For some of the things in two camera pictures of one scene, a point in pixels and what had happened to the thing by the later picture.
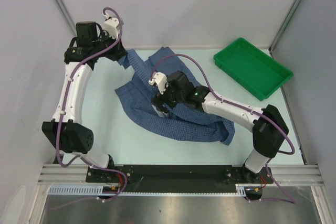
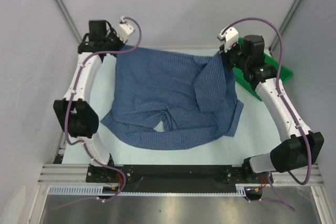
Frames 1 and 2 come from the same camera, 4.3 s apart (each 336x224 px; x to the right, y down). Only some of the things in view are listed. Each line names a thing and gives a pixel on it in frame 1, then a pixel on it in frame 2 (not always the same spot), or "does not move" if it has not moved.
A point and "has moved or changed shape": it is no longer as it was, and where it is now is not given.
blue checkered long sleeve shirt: x=140 y=93 has moved or changed shape
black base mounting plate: x=178 y=178 does not move
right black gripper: x=159 y=99 → x=226 y=55
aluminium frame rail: x=298 y=174 does not move
